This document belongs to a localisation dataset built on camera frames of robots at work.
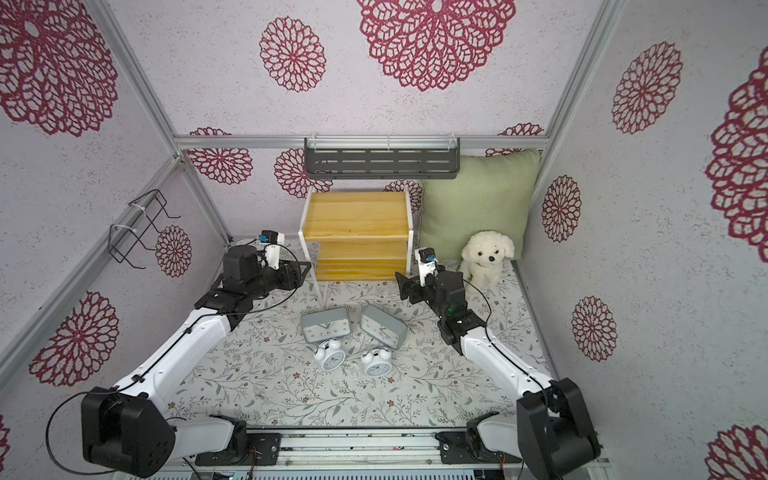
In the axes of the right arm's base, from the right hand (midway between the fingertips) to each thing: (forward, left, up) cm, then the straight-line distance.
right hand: (410, 265), depth 81 cm
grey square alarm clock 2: (-10, +8, -16) cm, 21 cm away
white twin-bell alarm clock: (-20, +22, -15) cm, 33 cm away
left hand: (-1, +29, +1) cm, 29 cm away
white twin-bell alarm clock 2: (-21, +9, -17) cm, 28 cm away
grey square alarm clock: (-9, +25, -16) cm, 31 cm away
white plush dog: (+9, -23, -8) cm, 26 cm away
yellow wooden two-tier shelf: (+2, +14, +9) cm, 17 cm away
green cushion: (+29, -27, +2) cm, 40 cm away
